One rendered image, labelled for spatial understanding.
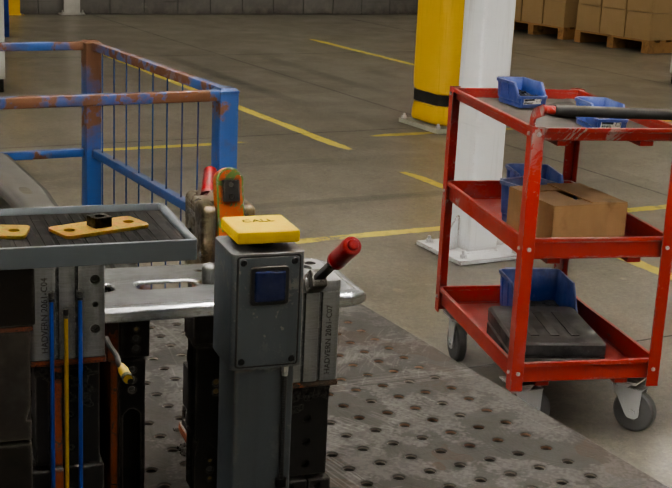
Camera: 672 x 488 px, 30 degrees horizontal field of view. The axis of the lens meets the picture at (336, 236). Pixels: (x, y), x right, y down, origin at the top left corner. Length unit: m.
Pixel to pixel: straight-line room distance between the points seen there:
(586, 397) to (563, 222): 0.72
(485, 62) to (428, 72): 3.27
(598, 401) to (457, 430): 2.12
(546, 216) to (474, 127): 1.86
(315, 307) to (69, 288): 0.26
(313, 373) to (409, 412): 0.59
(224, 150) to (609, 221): 1.09
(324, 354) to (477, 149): 4.01
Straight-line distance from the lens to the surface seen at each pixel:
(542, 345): 3.63
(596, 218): 3.56
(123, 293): 1.48
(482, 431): 1.90
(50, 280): 1.27
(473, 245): 5.45
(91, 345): 1.30
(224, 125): 3.47
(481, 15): 5.28
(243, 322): 1.15
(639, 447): 3.71
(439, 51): 8.45
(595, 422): 3.84
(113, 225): 1.14
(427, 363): 2.15
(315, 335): 1.36
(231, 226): 1.15
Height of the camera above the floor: 1.45
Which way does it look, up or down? 15 degrees down
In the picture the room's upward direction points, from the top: 3 degrees clockwise
